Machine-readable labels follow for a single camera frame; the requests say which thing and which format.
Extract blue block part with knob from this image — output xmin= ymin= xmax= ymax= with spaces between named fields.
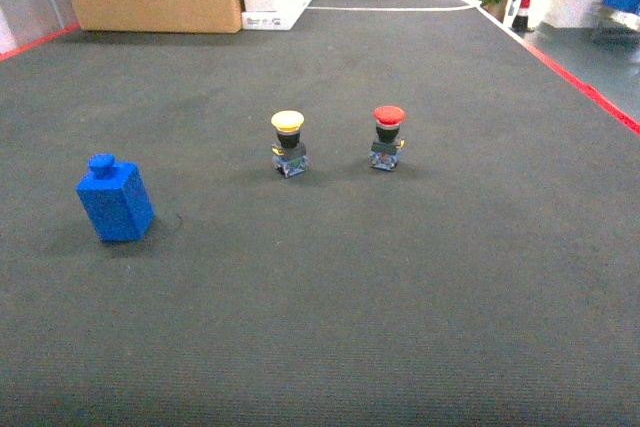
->
xmin=76 ymin=153 xmax=154 ymax=242

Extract yellow mushroom push button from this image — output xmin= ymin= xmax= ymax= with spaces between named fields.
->
xmin=271 ymin=110 xmax=309 ymax=178

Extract red mushroom push button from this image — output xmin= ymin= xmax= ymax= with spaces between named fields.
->
xmin=369 ymin=105 xmax=406 ymax=171

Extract striped traffic cone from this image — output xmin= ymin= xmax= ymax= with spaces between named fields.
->
xmin=511 ymin=0 xmax=531 ymax=33

